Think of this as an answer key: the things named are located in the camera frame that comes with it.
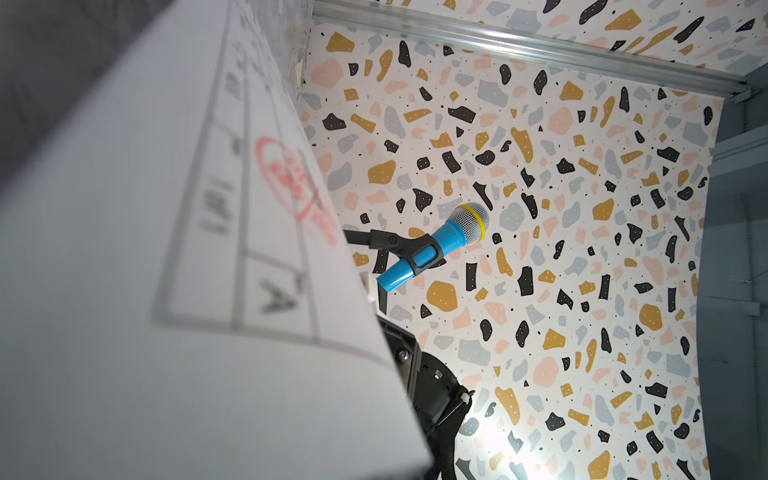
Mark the paper with technical drawings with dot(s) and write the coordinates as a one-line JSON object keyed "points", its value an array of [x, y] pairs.
{"points": [[178, 300]]}

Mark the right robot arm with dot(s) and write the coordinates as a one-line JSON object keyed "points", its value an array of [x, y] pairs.
{"points": [[439, 401]]}

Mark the blue toy microphone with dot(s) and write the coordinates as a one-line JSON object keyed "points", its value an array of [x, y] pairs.
{"points": [[466, 225]]}

